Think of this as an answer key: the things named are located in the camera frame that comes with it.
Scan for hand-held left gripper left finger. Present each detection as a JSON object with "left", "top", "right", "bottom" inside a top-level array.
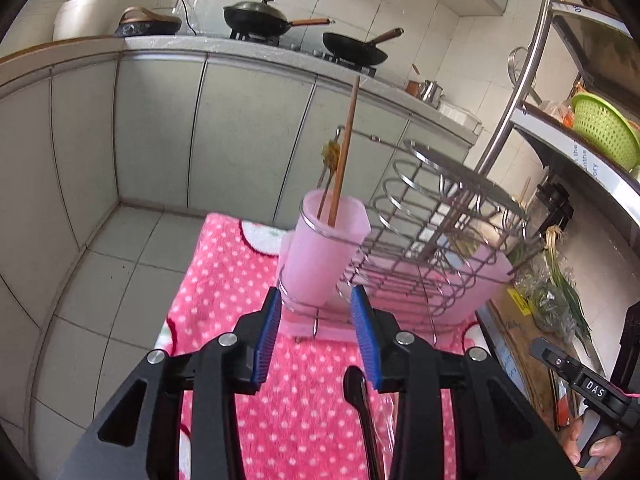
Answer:
[{"left": 59, "top": 286, "right": 283, "bottom": 480}]

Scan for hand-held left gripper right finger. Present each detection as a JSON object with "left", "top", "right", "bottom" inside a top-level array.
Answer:
[{"left": 350, "top": 284, "right": 581, "bottom": 480}]

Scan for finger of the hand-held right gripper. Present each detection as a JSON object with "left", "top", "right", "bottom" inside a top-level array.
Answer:
[{"left": 530, "top": 337, "right": 581, "bottom": 378}]

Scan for black spoon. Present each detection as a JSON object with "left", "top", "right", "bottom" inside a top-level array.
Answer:
[{"left": 343, "top": 366, "right": 386, "bottom": 480}]

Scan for pink plastic utensil cup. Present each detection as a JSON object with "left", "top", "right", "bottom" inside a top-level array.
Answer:
[
  {"left": 445, "top": 240, "right": 516, "bottom": 311},
  {"left": 282, "top": 190, "right": 372, "bottom": 311}
]

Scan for thin gold spoon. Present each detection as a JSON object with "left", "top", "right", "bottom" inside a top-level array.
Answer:
[{"left": 316, "top": 125, "right": 346, "bottom": 221}]

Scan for metal wire utensil rack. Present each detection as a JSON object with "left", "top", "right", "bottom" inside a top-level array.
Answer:
[{"left": 277, "top": 130, "right": 543, "bottom": 346}]

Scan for person's right hand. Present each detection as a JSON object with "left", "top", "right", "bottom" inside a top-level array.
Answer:
[{"left": 562, "top": 417, "right": 633, "bottom": 473}]

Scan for pink plastic drip tray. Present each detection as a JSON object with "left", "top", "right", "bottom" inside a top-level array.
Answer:
[{"left": 277, "top": 305, "right": 481, "bottom": 343}]

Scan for bagged green vegetables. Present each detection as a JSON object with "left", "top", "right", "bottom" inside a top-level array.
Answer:
[{"left": 515, "top": 260, "right": 581, "bottom": 333}]

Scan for green onions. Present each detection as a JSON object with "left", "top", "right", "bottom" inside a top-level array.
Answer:
[{"left": 542, "top": 227, "right": 593, "bottom": 351}]

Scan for pink polka dot cloth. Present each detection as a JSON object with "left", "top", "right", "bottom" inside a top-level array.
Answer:
[{"left": 154, "top": 212, "right": 481, "bottom": 480}]

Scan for black blender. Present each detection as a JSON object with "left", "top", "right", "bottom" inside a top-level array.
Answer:
[{"left": 535, "top": 182, "right": 575, "bottom": 241}]

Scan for metal storage shelf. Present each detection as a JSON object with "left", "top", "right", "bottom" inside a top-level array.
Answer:
[{"left": 475, "top": 0, "right": 640, "bottom": 241}]

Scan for green plastic basket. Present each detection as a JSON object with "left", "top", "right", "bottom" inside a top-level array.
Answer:
[{"left": 570, "top": 92, "right": 640, "bottom": 172}]

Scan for grey kitchen cabinets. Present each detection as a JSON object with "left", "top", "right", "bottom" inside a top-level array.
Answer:
[{"left": 0, "top": 35, "right": 476, "bottom": 461}]

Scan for white plastic container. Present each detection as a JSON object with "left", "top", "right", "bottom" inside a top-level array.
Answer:
[{"left": 437, "top": 101, "right": 483, "bottom": 133}]

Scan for food packet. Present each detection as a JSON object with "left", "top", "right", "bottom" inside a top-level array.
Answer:
[{"left": 540, "top": 100, "right": 576, "bottom": 126}]

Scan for steel kettle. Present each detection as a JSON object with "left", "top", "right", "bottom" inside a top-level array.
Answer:
[{"left": 419, "top": 79, "right": 446, "bottom": 106}]

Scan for copper pot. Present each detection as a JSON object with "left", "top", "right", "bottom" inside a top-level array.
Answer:
[{"left": 404, "top": 64, "right": 423, "bottom": 97}]

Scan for metal strainer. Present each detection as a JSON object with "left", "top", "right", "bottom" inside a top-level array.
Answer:
[{"left": 507, "top": 46, "right": 543, "bottom": 106}]

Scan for black frying wok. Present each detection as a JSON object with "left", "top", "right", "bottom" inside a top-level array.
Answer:
[{"left": 321, "top": 27, "right": 405, "bottom": 67}]

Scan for gas stove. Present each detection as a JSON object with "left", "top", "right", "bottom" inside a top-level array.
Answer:
[{"left": 229, "top": 30, "right": 378, "bottom": 78}]

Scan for black wok with lid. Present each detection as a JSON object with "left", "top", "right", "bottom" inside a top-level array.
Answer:
[{"left": 222, "top": 0, "right": 335, "bottom": 38}]

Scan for dark patterned electric pot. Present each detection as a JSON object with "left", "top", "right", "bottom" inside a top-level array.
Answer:
[{"left": 114, "top": 6, "right": 182, "bottom": 37}]

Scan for white rice cooker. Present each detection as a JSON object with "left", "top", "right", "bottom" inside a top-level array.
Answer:
[{"left": 52, "top": 0, "right": 126, "bottom": 42}]

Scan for orange handled knife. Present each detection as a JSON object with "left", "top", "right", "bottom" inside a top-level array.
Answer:
[{"left": 550, "top": 370, "right": 572, "bottom": 432}]

